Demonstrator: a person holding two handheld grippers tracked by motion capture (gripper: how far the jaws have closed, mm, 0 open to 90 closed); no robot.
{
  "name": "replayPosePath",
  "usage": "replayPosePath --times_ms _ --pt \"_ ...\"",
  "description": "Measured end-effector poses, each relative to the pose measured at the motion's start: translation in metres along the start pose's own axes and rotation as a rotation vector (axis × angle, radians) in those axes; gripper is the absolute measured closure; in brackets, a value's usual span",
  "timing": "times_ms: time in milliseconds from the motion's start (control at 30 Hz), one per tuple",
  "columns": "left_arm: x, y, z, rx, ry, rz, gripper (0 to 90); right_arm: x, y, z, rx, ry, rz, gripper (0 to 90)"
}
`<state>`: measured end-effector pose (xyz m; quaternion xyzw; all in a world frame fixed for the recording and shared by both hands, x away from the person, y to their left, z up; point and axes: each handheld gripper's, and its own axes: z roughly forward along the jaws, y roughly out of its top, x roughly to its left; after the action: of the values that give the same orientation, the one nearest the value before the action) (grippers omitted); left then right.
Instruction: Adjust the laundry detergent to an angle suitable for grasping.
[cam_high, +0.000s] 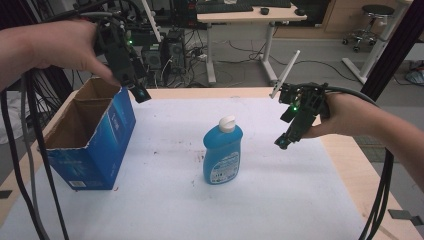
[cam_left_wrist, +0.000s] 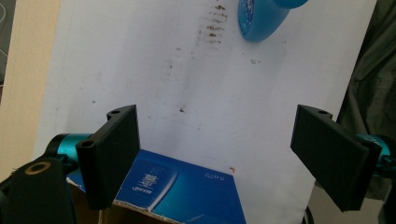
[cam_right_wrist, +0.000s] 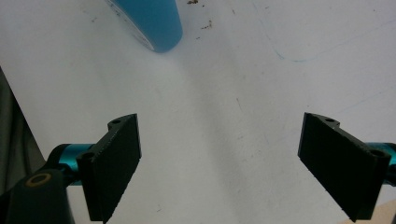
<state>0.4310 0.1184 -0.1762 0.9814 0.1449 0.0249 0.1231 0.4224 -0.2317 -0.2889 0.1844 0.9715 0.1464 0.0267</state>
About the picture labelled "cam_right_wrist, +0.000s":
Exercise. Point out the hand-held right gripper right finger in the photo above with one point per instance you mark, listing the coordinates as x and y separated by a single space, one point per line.
339 168

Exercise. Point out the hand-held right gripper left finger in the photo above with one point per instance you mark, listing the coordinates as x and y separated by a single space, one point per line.
112 168

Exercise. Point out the blue cup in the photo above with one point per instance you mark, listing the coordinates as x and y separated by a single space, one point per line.
155 21

